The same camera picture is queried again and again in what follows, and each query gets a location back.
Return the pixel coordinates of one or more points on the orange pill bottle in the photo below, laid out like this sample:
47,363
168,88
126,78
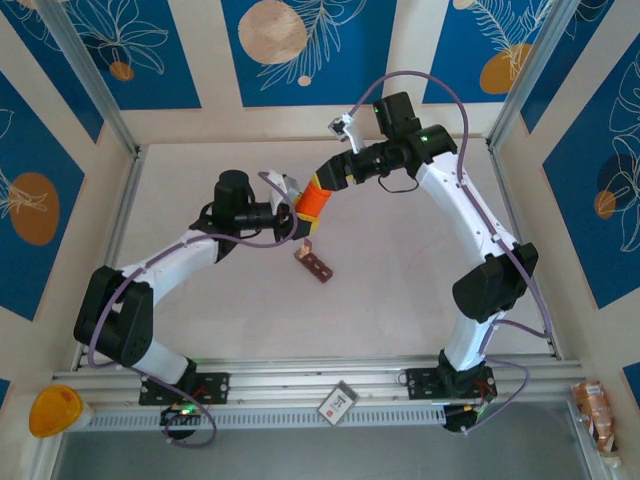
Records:
312,200

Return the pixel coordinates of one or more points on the dark red pill organizer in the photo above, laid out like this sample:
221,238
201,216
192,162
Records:
317,267

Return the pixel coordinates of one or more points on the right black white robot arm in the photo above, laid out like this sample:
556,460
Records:
490,290

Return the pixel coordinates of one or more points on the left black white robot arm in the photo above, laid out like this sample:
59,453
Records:
115,320

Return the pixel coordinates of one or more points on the aluminium cross rails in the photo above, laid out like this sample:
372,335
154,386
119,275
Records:
300,380

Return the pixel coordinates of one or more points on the white card with red mark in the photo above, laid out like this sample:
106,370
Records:
339,402

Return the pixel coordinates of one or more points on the left black controller board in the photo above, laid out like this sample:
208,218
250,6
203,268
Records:
175,415

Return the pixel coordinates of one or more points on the black controller board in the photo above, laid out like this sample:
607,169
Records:
175,415
457,420

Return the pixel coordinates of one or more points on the right black controller board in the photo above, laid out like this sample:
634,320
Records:
457,420

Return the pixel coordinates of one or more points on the orange dome lamp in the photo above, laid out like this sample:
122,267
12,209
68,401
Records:
52,412

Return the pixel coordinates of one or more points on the brown snack packet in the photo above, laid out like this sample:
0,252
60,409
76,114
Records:
595,415

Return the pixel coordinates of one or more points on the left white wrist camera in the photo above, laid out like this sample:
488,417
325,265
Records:
280,185

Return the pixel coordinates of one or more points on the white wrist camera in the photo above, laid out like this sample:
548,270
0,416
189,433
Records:
341,125
280,185

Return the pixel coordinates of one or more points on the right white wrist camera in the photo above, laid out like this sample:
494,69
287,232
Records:
341,125

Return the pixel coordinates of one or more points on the right aluminium side rail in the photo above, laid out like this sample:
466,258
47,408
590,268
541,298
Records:
501,175

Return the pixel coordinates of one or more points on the aluminium side rail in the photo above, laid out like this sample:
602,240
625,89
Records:
117,235
501,175

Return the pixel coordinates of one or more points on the left aluminium side rail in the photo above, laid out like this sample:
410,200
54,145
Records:
117,235

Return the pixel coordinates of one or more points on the right aluminium corner post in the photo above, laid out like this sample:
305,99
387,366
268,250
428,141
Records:
522,75

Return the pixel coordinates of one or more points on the aluminium corner post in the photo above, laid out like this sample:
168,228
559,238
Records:
522,75
90,75

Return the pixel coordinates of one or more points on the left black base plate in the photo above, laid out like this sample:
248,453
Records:
215,387

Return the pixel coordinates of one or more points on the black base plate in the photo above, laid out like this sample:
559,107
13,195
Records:
422,384
215,387

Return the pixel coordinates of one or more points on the left aluminium corner post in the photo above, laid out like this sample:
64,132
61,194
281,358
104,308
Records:
90,75

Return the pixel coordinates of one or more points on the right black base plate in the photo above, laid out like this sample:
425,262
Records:
422,384

